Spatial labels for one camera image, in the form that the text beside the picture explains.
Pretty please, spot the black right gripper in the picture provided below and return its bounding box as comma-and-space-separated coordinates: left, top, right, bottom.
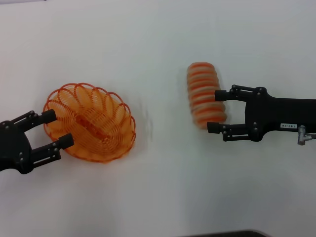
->
206, 85, 316, 142

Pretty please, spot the orange wire basket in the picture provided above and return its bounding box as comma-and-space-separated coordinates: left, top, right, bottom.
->
43, 82, 137, 163

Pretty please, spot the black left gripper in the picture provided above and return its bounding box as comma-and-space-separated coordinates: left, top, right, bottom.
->
0, 110, 75, 175

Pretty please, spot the silver cable connector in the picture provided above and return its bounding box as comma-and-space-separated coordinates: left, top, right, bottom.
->
297, 125, 316, 146

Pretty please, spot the orange striped bread loaf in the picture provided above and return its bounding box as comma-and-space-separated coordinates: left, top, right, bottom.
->
186, 61, 228, 130

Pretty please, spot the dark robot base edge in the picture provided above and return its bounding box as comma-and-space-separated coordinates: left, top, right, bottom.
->
172, 229, 270, 237

